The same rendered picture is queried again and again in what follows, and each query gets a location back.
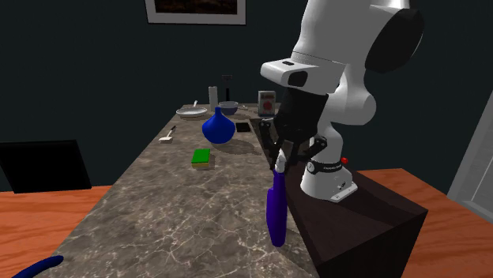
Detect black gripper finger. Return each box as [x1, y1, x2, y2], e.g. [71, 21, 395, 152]
[258, 118, 286, 171]
[288, 134, 329, 167]

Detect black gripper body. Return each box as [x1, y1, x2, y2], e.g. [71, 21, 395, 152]
[273, 87, 329, 145]

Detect box with red print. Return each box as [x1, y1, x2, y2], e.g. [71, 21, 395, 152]
[257, 90, 277, 118]

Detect blue-grey bowl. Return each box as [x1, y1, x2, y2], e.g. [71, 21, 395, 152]
[217, 100, 239, 116]

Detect blue round vase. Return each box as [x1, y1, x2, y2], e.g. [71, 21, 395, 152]
[201, 106, 237, 145]

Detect black slim bottle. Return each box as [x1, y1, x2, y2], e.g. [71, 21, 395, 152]
[221, 74, 234, 103]

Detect white paper towel roll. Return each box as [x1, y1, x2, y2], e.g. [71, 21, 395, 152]
[208, 85, 220, 113]

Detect green and yellow sponge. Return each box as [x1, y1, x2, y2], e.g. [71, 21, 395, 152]
[190, 148, 212, 171]

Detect purple spray bottle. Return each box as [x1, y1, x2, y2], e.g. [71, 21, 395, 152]
[265, 149, 288, 248]

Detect dark robot stand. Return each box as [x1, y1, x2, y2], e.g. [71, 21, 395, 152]
[249, 117, 430, 278]

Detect blue curved object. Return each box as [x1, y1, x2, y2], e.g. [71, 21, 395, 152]
[10, 254, 65, 278]

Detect grey pan with handle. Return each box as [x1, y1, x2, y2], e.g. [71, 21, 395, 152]
[175, 100, 209, 118]

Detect white spatula with black handle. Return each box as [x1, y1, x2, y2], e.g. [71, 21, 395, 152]
[158, 125, 178, 145]

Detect white framed wall picture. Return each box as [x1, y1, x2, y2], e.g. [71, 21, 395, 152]
[144, 0, 247, 26]

